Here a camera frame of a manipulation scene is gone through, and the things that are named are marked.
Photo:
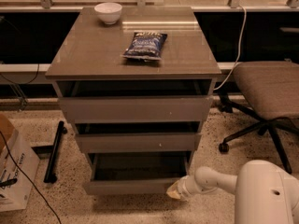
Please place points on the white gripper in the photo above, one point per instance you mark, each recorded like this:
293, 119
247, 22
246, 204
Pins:
184, 186

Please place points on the grey bottom drawer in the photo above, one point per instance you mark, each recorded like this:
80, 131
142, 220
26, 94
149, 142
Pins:
136, 172

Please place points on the grey drawer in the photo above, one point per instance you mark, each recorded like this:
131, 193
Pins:
129, 101
136, 172
138, 137

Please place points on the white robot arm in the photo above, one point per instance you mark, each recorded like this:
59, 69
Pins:
264, 193

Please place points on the grey middle drawer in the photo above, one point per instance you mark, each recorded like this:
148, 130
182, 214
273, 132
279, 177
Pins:
138, 137

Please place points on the grey top drawer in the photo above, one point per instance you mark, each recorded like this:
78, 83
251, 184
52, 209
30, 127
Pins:
129, 101

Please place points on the grey drawer cabinet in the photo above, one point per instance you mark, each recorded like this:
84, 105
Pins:
93, 51

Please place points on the black metal bar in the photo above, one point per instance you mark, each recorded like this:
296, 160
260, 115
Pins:
50, 176

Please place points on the brown office chair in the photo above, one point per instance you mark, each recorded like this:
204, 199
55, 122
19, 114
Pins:
271, 89

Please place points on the blue chip bag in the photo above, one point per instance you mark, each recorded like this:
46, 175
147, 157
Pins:
146, 46

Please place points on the cardboard box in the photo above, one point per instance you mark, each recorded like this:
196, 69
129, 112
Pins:
17, 160

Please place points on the white ceramic bowl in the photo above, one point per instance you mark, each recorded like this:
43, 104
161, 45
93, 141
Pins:
108, 13

